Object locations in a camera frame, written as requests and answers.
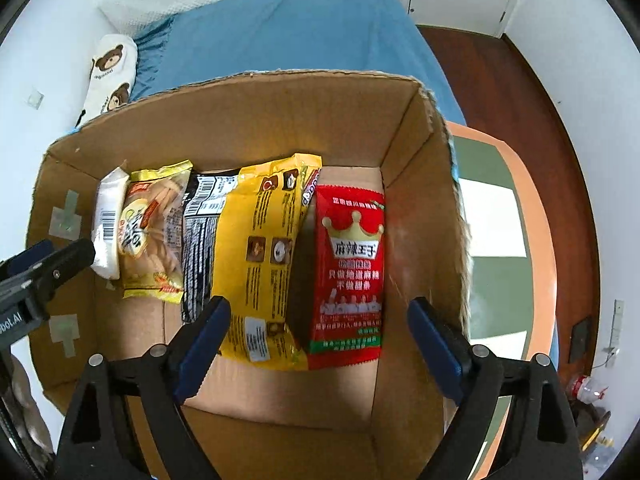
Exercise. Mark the bed with blue sheet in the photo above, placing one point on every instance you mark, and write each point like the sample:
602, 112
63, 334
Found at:
300, 25

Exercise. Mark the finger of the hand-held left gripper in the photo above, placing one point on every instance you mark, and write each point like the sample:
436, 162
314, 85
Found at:
27, 257
65, 265

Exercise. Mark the white wall socket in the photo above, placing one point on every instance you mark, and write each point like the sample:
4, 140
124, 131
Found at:
35, 98

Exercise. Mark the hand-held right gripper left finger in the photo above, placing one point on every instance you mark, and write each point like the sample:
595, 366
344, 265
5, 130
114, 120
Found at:
200, 355

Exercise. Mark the person's left hand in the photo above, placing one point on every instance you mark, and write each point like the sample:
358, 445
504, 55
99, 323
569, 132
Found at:
30, 410

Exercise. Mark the large yellow snack packet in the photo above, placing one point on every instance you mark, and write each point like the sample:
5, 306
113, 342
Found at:
260, 270

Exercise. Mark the white snack packet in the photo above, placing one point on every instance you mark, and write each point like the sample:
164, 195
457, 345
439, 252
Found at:
107, 220

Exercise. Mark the green checkered mat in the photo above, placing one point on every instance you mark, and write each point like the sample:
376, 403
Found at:
487, 230

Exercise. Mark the black wall outlet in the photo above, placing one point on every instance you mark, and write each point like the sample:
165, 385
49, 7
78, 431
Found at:
582, 335

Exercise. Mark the bear print pillow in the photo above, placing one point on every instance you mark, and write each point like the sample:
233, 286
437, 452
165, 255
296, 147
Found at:
112, 70

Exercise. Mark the yellow black object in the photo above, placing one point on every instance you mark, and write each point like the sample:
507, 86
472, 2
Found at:
597, 435

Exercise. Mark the white wall fitting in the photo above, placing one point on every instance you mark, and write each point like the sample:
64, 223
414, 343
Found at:
617, 325

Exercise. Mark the yellow biscuit packet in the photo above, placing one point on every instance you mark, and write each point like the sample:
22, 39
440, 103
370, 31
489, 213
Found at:
150, 240

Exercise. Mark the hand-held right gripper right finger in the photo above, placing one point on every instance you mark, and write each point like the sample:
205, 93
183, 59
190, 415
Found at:
435, 350

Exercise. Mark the cardboard box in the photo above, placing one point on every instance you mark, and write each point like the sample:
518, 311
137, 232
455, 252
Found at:
300, 120

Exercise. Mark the black snack packet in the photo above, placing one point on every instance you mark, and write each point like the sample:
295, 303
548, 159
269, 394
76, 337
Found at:
197, 240

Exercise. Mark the plastic water bottle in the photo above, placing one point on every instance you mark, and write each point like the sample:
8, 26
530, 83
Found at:
587, 389

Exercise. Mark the red snack packet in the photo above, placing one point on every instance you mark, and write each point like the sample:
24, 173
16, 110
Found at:
350, 270

